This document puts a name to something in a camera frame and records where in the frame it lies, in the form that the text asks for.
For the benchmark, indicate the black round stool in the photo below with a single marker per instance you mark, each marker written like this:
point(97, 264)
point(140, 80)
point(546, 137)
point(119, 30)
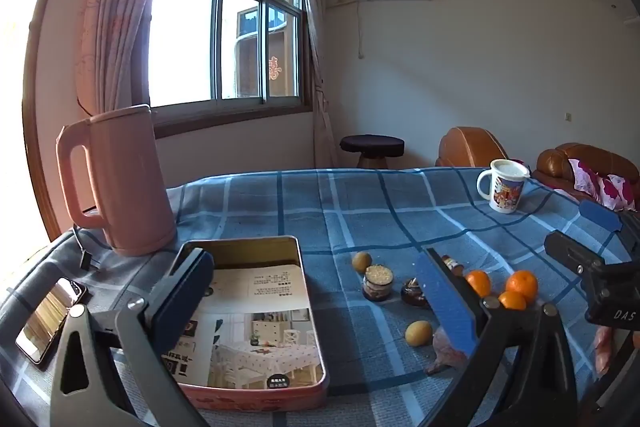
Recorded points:
point(372, 144)

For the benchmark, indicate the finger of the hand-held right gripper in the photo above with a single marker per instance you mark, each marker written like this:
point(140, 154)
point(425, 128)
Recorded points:
point(597, 214)
point(572, 252)

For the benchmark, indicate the black power plug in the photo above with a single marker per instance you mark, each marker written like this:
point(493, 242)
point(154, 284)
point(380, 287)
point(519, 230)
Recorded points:
point(87, 259)

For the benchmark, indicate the white printed mug with lid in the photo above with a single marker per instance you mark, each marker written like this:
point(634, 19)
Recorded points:
point(505, 189)

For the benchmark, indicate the brown round fruit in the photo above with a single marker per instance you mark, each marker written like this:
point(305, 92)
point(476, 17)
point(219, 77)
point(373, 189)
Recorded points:
point(418, 333)
point(361, 261)

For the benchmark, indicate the sliding window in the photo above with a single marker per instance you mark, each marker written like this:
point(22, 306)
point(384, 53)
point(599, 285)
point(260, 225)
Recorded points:
point(235, 47)

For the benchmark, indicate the pink crumpled wrapper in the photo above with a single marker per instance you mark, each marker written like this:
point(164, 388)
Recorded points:
point(442, 354)

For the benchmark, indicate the glass jar with golden lid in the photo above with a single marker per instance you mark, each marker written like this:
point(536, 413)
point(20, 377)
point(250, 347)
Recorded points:
point(378, 282)

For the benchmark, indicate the metal tin box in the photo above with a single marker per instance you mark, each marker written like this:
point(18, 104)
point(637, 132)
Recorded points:
point(280, 399)

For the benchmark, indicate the pink curtain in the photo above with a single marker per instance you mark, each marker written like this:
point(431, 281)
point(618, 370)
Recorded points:
point(120, 22)
point(320, 82)

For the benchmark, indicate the black smartphone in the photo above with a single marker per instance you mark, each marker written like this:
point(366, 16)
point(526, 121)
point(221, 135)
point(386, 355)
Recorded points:
point(47, 322)

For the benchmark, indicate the orange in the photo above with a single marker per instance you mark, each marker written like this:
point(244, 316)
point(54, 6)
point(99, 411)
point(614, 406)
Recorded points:
point(512, 301)
point(478, 283)
point(521, 283)

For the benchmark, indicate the brown leather sofa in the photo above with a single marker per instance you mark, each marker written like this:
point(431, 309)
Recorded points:
point(552, 164)

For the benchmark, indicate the blue plaid blanket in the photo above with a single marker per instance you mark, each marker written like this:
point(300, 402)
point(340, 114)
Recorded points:
point(350, 212)

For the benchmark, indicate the small brown bottle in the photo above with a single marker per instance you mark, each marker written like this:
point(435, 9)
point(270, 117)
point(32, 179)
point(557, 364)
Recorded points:
point(453, 266)

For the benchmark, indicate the floral cushion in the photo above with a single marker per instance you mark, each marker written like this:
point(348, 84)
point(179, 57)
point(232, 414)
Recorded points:
point(607, 187)

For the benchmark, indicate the printed leaflet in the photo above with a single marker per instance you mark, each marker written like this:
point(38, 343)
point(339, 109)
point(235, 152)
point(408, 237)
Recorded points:
point(260, 307)

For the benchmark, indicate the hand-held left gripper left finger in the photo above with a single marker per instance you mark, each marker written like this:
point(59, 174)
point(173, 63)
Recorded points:
point(182, 302)

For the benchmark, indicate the red window sticker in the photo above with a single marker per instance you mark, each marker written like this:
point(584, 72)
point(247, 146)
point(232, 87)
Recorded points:
point(274, 68)

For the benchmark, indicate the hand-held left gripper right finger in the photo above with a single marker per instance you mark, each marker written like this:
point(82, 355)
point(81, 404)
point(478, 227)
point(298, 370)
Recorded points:
point(445, 302)

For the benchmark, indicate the person's right hand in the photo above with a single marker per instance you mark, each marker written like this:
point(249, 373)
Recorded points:
point(603, 349)

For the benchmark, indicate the orange-brown chair back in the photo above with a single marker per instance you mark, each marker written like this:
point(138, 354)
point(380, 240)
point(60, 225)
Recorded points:
point(467, 147)

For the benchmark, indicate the pink electric kettle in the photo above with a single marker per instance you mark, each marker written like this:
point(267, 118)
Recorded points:
point(130, 177)

